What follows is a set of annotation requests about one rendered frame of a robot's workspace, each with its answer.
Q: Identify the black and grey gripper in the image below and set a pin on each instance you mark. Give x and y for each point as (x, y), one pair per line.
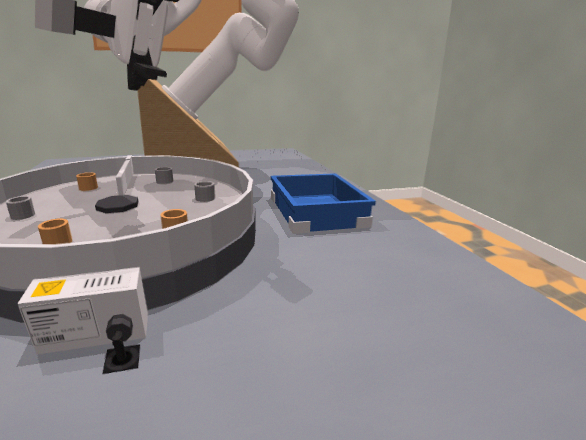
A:
(123, 46)

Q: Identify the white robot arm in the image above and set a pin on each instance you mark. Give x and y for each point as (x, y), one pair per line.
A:
(240, 35)

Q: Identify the grey metal bushing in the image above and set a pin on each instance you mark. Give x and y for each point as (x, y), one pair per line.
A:
(165, 176)
(203, 192)
(20, 210)

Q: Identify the bronze bushing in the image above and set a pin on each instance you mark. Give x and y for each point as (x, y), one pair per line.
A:
(87, 181)
(55, 231)
(173, 217)

